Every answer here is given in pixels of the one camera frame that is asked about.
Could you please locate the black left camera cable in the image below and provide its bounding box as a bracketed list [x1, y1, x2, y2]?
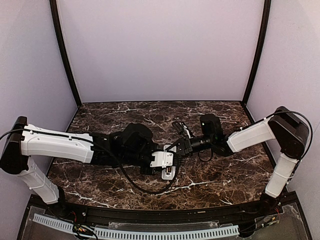
[117, 157, 180, 195]

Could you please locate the black front rail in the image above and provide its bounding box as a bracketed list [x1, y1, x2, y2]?
[47, 201, 274, 225]

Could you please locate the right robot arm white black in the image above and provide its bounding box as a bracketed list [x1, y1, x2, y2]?
[164, 106, 313, 211]

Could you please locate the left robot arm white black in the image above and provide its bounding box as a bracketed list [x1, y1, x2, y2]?
[0, 116, 166, 216]

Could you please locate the left black frame post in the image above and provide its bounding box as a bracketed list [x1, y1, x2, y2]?
[49, 0, 82, 108]

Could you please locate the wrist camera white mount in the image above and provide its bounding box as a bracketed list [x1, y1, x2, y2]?
[172, 121, 191, 139]
[149, 150, 176, 169]

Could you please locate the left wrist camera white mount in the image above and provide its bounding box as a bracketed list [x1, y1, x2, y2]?
[149, 150, 176, 169]

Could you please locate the right black frame post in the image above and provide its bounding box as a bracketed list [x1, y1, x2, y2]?
[242, 0, 272, 106]

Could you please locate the black frame post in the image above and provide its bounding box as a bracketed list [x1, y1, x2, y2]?
[242, 0, 272, 106]
[49, 0, 82, 108]

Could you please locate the white remote control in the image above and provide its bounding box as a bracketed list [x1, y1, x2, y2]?
[161, 166, 176, 181]

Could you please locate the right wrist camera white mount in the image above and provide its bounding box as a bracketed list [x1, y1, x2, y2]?
[172, 121, 191, 139]

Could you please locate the white slotted cable duct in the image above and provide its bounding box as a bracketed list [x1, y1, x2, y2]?
[32, 213, 240, 240]

